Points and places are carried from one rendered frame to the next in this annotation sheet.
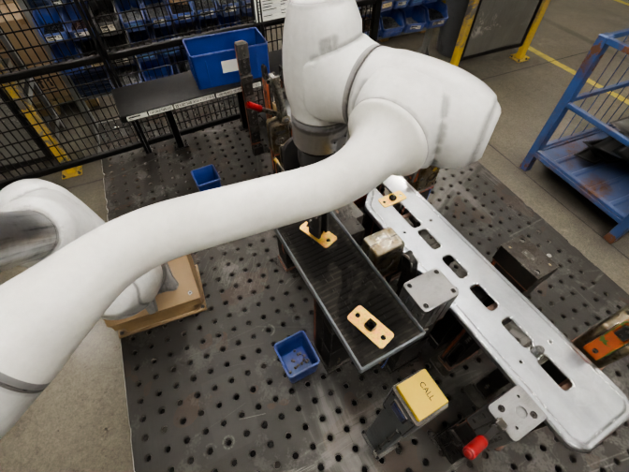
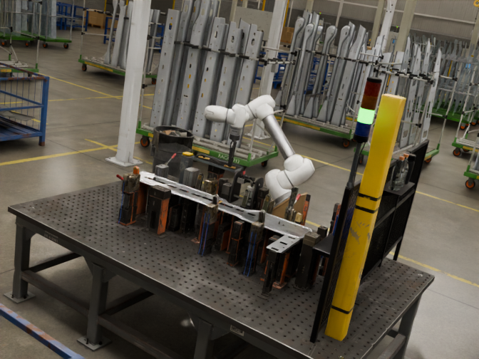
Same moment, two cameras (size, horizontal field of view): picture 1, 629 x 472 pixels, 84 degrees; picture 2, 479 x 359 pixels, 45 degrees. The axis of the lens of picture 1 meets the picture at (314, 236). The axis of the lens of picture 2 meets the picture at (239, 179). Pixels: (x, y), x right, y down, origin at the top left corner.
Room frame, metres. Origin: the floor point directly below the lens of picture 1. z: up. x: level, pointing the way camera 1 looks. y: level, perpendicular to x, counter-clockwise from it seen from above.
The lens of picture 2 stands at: (3.80, -2.28, 2.31)
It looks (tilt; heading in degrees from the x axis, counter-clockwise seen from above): 17 degrees down; 145
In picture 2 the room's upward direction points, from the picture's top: 10 degrees clockwise
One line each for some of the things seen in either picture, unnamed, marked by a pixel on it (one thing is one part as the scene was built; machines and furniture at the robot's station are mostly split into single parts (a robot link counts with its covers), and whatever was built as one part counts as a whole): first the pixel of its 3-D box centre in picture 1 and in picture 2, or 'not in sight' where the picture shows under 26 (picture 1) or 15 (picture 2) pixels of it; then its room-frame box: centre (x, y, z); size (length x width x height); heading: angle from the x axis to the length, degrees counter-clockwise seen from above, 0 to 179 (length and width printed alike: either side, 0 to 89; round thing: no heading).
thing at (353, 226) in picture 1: (345, 269); (219, 204); (0.55, -0.09, 0.90); 0.05 x 0.05 x 0.40; 28
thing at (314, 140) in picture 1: (319, 126); (235, 130); (0.48, -0.01, 1.43); 0.09 x 0.09 x 0.06
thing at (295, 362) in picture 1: (297, 358); not in sight; (0.34, 0.05, 0.74); 0.11 x 0.10 x 0.09; 28
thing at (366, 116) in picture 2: not in sight; (366, 115); (1.94, -0.31, 1.90); 0.07 x 0.07 x 0.06
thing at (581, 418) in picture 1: (398, 203); (214, 201); (0.72, -0.25, 1.00); 1.38 x 0.22 x 0.02; 28
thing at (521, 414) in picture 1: (479, 429); (159, 189); (0.14, -0.37, 0.88); 0.11 x 0.10 x 0.36; 118
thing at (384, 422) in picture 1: (395, 421); (183, 183); (0.15, -0.18, 0.92); 0.08 x 0.08 x 0.44; 28
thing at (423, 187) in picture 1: (416, 197); (208, 229); (0.87, -0.36, 0.87); 0.12 x 0.09 x 0.35; 118
